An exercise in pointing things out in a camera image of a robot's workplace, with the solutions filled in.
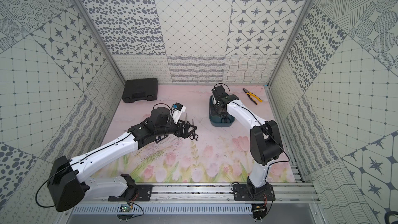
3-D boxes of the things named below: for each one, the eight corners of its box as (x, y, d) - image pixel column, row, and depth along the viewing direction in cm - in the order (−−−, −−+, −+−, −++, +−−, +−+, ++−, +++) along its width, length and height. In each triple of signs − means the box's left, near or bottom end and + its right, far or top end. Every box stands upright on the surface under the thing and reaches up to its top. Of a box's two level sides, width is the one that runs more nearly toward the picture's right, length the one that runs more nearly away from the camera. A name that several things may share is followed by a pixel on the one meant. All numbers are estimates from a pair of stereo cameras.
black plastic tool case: (123, 104, 111) (120, 98, 107) (128, 85, 124) (126, 79, 119) (156, 101, 113) (154, 95, 108) (158, 82, 126) (157, 77, 121)
